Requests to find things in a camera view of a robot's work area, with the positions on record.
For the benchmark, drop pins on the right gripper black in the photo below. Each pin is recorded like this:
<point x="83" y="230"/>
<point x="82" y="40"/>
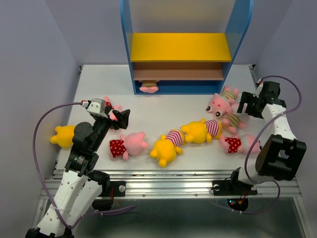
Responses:
<point x="247" y="97"/>

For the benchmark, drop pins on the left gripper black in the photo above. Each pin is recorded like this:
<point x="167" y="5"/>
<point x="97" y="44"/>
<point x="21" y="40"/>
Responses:
<point x="123" y="117"/>

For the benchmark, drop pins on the pink plush striped body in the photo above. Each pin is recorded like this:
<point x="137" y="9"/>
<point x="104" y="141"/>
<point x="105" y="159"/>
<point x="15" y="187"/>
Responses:
<point x="234" y="122"/>

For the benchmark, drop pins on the pink frog plush striped shirt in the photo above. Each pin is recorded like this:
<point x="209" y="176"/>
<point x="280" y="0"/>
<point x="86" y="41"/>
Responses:
<point x="149" y="86"/>

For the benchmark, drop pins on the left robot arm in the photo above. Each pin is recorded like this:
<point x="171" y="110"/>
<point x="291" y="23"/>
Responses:
<point x="81" y="184"/>

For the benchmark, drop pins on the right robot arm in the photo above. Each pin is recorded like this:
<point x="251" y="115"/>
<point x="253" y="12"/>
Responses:
<point x="280" y="157"/>

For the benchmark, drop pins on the brown lower shelf board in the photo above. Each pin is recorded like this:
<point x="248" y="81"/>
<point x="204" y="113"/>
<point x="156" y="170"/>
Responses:
<point x="178" y="75"/>

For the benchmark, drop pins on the blue wooden toy shelf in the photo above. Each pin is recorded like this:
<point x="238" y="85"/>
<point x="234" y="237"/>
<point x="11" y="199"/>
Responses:
<point x="235" y="32"/>

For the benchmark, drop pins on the pink pig plush dotted dress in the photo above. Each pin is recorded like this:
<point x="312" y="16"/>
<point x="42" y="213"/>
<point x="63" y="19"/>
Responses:
<point x="108" y="103"/>

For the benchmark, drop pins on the pink pig plush centre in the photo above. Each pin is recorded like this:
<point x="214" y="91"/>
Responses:
<point x="127" y="145"/>

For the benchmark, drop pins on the pink pig plush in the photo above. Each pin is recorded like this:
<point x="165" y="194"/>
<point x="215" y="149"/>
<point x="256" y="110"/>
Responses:
<point x="127" y="145"/>
<point x="232" y="145"/>

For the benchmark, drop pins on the pink pig plush right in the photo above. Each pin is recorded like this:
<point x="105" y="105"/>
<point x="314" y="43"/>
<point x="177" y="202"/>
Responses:
<point x="232" y="145"/>

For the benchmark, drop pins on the yellow bear plush left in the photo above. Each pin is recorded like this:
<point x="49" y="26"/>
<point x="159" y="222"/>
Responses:
<point x="64" y="136"/>

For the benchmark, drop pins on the yellow bear plush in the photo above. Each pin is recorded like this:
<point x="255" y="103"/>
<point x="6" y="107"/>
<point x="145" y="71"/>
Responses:
<point x="64" y="136"/>
<point x="202" y="131"/>
<point x="167" y="147"/>

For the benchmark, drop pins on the yellow bear plush right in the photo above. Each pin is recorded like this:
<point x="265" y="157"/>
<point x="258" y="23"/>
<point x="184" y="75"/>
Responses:
<point x="202" y="131"/>

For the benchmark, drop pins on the yellow bear plush centre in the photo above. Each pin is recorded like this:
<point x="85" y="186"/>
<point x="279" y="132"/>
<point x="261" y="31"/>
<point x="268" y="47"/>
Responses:
<point x="167" y="147"/>

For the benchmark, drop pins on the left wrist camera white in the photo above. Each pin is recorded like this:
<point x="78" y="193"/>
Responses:
<point x="95" y="107"/>

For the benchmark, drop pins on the aluminium rail frame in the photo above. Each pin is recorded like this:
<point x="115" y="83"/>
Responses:
<point x="190" y="176"/>

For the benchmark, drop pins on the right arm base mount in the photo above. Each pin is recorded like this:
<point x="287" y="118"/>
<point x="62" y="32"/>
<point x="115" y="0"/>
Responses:
<point x="223" y="188"/>

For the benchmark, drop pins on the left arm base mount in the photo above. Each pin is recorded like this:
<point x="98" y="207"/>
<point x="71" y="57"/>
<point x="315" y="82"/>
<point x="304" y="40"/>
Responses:
<point x="105" y="200"/>

